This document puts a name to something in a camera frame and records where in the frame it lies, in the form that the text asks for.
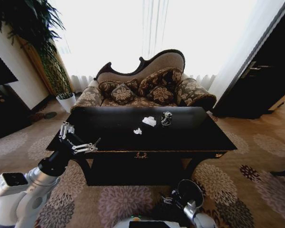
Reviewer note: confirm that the crushed black drink can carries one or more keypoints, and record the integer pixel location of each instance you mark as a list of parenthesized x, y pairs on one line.
[(166, 118)]

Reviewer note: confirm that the black television screen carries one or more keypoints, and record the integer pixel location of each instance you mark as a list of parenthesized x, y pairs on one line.
[(0, 69)]

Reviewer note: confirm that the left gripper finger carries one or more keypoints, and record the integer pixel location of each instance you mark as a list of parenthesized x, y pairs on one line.
[(85, 146), (66, 129)]

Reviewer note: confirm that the long dark floral cushion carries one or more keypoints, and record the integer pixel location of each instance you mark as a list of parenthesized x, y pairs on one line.
[(107, 86)]

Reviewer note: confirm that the large dark floral cushion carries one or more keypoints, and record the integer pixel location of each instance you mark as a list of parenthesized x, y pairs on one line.
[(159, 78)]

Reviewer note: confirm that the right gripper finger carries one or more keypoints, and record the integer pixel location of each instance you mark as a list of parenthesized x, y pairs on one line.
[(168, 200)]

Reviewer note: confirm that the white crumpled tissue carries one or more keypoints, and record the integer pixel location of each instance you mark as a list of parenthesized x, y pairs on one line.
[(149, 121)]

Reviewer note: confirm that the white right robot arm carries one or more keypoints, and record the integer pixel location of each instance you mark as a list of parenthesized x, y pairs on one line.
[(196, 217)]

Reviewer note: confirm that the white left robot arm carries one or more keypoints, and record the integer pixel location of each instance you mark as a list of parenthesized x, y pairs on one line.
[(35, 180)]

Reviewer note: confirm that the tall green potted plant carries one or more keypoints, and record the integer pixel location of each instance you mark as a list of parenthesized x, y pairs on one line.
[(33, 26)]

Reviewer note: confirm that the white sheer curtain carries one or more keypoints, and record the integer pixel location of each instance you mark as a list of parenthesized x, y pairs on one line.
[(109, 35)]

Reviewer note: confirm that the floral brown chaise sofa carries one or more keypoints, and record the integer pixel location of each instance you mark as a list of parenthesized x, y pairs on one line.
[(156, 64)]

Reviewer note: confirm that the dark wooden cabinet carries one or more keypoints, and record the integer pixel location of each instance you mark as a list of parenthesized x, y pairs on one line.
[(7, 114)]

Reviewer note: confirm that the small dark floral cushion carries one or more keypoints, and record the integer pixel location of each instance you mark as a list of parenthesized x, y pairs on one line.
[(161, 94)]

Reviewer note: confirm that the black round trash bin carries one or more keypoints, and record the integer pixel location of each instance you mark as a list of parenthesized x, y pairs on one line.
[(190, 192)]

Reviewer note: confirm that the small square floral cushion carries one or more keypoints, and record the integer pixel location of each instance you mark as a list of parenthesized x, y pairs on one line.
[(123, 94)]

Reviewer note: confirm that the black wooden table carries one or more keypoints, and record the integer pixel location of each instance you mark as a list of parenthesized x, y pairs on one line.
[(142, 140)]

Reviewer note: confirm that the dark wooden door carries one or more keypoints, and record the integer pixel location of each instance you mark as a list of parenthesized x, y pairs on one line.
[(256, 83)]

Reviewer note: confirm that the white robot front shell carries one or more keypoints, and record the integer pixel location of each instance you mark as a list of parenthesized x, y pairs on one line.
[(152, 223)]

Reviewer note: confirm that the white plant pot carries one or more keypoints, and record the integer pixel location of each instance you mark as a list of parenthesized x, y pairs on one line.
[(67, 103)]

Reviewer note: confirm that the small white paper wad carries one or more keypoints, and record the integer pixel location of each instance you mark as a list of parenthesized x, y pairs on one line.
[(138, 131)]

